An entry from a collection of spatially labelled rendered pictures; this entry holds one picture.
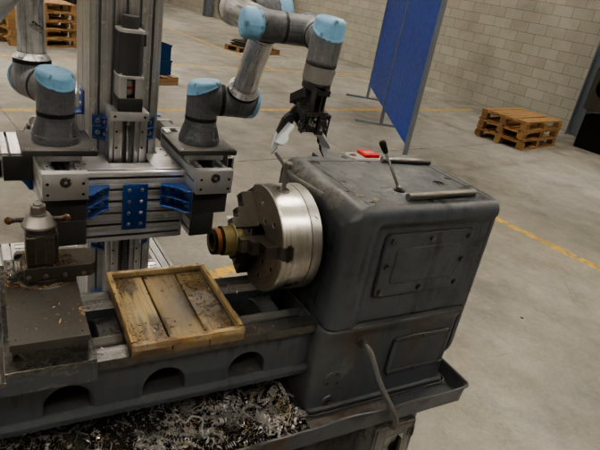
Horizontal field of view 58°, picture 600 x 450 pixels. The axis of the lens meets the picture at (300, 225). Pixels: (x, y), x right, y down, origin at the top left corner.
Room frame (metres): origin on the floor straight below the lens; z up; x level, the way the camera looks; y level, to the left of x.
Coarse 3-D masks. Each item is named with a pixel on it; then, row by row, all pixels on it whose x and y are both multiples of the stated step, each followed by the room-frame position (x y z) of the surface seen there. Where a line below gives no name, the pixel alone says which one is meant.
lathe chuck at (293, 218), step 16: (256, 192) 1.45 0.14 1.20; (272, 192) 1.38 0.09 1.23; (288, 192) 1.41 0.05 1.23; (272, 208) 1.36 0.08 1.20; (288, 208) 1.35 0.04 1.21; (304, 208) 1.37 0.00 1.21; (272, 224) 1.35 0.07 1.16; (288, 224) 1.31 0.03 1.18; (304, 224) 1.34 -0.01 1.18; (272, 240) 1.33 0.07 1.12; (288, 240) 1.29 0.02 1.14; (304, 240) 1.32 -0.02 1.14; (256, 256) 1.40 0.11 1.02; (304, 256) 1.31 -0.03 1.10; (256, 272) 1.39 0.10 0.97; (272, 272) 1.31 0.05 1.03; (288, 272) 1.29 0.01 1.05; (304, 272) 1.32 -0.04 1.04; (272, 288) 1.30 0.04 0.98
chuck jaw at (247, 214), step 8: (240, 192) 1.45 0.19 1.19; (248, 192) 1.45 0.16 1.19; (240, 200) 1.45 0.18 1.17; (248, 200) 1.44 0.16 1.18; (240, 208) 1.41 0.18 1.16; (248, 208) 1.42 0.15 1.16; (256, 208) 1.44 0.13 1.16; (240, 216) 1.40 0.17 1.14; (248, 216) 1.41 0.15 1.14; (256, 216) 1.42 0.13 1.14; (240, 224) 1.38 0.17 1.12; (248, 224) 1.39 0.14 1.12; (256, 224) 1.41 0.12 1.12
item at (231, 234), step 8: (232, 224) 1.36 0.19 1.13; (208, 232) 1.35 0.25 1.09; (216, 232) 1.32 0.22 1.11; (224, 232) 1.32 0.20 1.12; (232, 232) 1.33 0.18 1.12; (240, 232) 1.36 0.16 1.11; (208, 240) 1.35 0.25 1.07; (216, 240) 1.30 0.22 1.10; (224, 240) 1.31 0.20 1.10; (232, 240) 1.32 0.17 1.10; (208, 248) 1.34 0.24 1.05; (216, 248) 1.30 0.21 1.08; (224, 248) 1.31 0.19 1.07; (232, 248) 1.32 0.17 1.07
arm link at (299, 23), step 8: (296, 16) 1.38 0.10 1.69; (304, 16) 1.39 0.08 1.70; (312, 16) 1.41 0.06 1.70; (296, 24) 1.37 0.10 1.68; (304, 24) 1.38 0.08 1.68; (296, 32) 1.36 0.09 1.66; (304, 32) 1.36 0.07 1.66; (288, 40) 1.37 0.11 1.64; (296, 40) 1.37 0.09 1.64; (304, 40) 1.36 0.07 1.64
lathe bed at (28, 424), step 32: (224, 288) 1.44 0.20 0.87; (256, 288) 1.48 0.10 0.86; (0, 320) 1.10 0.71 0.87; (96, 320) 1.21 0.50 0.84; (256, 320) 1.33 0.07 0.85; (288, 320) 1.34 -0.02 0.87; (128, 352) 1.07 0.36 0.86; (192, 352) 1.14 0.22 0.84; (224, 352) 1.21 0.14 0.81; (256, 352) 1.26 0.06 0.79; (288, 352) 1.32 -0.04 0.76; (96, 384) 1.03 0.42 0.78; (128, 384) 1.07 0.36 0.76; (160, 384) 1.14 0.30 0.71; (192, 384) 1.16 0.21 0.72; (224, 384) 1.20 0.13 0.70; (0, 416) 0.91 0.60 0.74; (32, 416) 0.95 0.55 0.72; (64, 416) 0.98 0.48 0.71; (96, 416) 1.02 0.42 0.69
